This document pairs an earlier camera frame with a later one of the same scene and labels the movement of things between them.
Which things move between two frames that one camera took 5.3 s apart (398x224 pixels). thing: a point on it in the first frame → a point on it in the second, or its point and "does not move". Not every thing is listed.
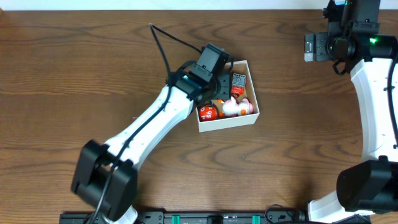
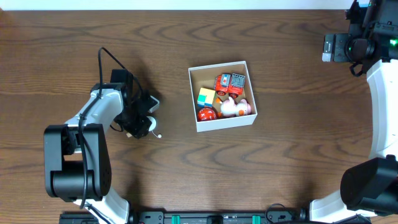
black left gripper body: x=224 y=84 → x=137 y=125
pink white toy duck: x=232 y=109 does not move
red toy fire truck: x=239 y=81 does not move
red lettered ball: x=207 y=112 does not move
